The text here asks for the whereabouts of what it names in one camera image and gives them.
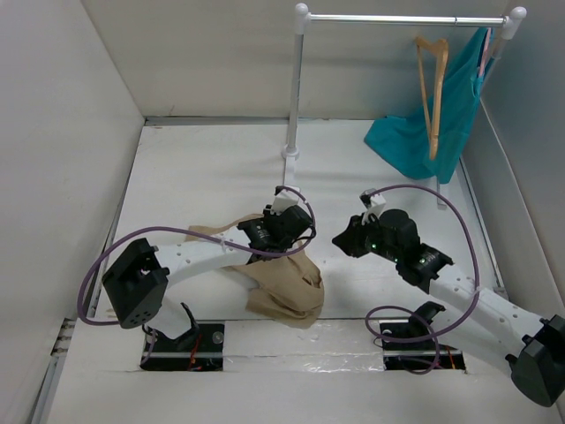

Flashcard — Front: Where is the wooden clothes hanger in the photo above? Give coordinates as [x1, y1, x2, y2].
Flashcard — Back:
[415, 36, 448, 161]

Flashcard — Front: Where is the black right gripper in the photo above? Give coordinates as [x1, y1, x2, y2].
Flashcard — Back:
[330, 211, 401, 263]

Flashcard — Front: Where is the teal shirt on rack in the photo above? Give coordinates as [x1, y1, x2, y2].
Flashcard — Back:
[364, 28, 493, 185]

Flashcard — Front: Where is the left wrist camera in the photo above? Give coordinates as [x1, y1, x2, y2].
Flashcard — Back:
[269, 185, 301, 216]

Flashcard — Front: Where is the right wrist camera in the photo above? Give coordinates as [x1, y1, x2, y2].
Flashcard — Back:
[359, 189, 387, 223]

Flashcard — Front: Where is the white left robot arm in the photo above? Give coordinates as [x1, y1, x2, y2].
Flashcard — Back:
[102, 206, 314, 351]

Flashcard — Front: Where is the white metal clothes rack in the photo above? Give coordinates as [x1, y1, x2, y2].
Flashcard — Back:
[282, 3, 527, 187]

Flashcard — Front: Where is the pink hanger on rack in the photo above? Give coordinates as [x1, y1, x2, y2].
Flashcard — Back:
[478, 27, 492, 78]

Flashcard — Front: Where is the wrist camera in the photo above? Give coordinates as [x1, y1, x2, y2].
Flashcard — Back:
[359, 189, 387, 223]
[269, 185, 301, 216]

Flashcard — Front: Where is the beige t shirt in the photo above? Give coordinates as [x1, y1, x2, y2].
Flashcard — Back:
[187, 215, 326, 331]

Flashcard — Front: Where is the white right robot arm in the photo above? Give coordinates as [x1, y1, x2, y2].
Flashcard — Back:
[332, 209, 564, 407]

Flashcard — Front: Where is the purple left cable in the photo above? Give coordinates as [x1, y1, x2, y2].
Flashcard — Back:
[77, 201, 316, 367]

